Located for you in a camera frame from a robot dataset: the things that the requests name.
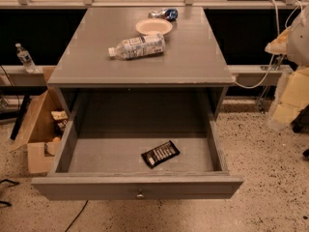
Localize black rxbar chocolate bar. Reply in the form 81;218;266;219
141;140;181;168

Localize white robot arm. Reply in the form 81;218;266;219
265;6;309;131

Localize grey open top drawer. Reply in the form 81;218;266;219
32;91;243;200

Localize grey cabinet counter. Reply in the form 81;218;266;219
46;6;237;121

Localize clear plastic water bottle lying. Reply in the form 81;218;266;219
108;33;165;60

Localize white paper bowl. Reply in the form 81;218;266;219
135;18;173;35

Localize metal railing shelf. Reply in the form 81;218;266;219
0;65;293;86

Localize blue silver chip bag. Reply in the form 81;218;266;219
148;8;178;21

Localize snack box inside carton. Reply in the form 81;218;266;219
51;110;68;131

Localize open cardboard box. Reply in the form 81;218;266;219
9;66;70;175

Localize small upright water bottle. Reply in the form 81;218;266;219
15;43;36;73

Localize white hanging cable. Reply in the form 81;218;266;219
234;0;305;90

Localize black floor cable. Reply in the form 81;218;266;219
64;199;89;232

